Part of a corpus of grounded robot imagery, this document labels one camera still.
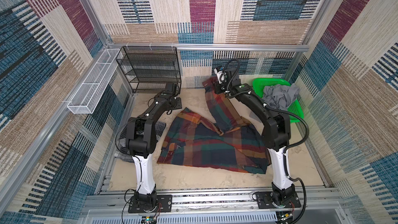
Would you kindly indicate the white wire mesh tray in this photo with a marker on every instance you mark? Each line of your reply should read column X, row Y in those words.
column 91, row 90

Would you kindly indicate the aluminium mounting rail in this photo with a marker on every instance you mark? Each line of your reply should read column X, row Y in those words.
column 217, row 206

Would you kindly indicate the multicolour plaid long sleeve shirt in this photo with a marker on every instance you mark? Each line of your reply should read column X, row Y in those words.
column 230, row 142

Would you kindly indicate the green plastic basket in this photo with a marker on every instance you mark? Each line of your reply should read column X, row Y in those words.
column 258, row 85

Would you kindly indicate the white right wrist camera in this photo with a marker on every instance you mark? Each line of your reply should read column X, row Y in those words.
column 221, row 76

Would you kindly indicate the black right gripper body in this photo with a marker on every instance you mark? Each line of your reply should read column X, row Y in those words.
column 221, row 87

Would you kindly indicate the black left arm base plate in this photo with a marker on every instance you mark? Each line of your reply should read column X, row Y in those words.
column 161, row 203

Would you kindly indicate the black wire mesh shelf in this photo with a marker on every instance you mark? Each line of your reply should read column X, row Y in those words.
column 149, row 69

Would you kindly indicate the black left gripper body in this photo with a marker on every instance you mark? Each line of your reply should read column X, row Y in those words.
column 177, row 104

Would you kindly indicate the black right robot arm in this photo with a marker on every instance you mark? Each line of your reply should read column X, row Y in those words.
column 276, row 132

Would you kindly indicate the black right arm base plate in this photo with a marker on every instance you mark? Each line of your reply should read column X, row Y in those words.
column 266, row 201

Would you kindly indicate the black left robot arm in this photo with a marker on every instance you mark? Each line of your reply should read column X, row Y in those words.
column 143, row 151

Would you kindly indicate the grey plaid long sleeve shirt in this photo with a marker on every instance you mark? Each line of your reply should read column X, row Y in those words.
column 123, row 153

